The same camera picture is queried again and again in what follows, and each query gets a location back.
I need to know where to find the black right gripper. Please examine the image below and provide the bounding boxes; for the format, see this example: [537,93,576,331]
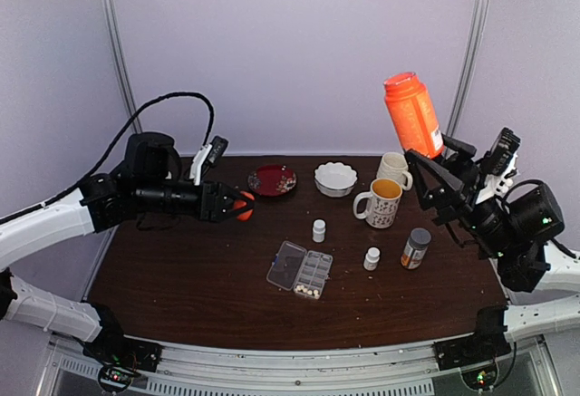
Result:
[404,129,519,261]

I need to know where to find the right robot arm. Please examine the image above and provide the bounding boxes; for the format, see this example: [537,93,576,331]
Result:
[405,128,579,362]

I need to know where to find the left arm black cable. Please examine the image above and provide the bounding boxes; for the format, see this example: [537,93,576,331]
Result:
[40,92,216,209]

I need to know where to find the clear plastic pill organizer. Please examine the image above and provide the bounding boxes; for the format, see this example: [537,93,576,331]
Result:
[266,241,334,300]

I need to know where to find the orange bottle cap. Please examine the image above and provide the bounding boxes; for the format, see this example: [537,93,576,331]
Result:
[233,191,255,222]

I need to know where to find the small white pill bottle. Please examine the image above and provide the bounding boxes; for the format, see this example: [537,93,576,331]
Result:
[363,246,381,271]

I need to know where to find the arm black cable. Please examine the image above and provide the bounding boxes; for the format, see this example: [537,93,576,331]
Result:
[493,178,580,383]
[40,92,216,209]

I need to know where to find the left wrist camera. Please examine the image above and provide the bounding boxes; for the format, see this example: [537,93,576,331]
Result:
[188,136,229,186]

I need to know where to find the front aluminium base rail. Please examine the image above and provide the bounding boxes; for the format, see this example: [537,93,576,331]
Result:
[32,334,565,395]

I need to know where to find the red floral plate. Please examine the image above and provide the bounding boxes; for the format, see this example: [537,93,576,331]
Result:
[247,164,297,197]

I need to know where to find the amber bottle grey cap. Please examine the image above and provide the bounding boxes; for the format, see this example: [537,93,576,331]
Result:
[401,227,431,270]

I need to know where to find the right aluminium frame post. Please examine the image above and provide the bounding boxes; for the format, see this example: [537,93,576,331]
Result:
[443,0,490,137]

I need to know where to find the orange pill bottle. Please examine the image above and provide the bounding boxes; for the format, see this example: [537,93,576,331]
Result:
[383,72,444,159]

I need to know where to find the aluminium frame post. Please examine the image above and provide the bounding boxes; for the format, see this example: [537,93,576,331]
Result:
[443,0,490,137]
[101,0,138,118]

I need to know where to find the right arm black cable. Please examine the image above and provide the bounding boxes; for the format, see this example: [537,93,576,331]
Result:
[493,178,580,383]

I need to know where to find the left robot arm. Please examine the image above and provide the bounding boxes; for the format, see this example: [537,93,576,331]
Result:
[1,132,254,363]

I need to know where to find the cream textured mug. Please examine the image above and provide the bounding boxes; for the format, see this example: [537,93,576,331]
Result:
[376,152,413,191]

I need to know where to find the floral mug yellow inside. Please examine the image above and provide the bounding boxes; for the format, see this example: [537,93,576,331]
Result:
[353,179,403,229]

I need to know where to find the left aluminium frame post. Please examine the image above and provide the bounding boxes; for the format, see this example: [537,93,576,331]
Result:
[101,0,138,118]

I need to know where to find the white pills in organizer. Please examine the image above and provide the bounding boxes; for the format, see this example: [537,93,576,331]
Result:
[295,285,320,298]

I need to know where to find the white scalloped bowl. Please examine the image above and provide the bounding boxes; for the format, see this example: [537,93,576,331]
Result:
[314,162,358,198]

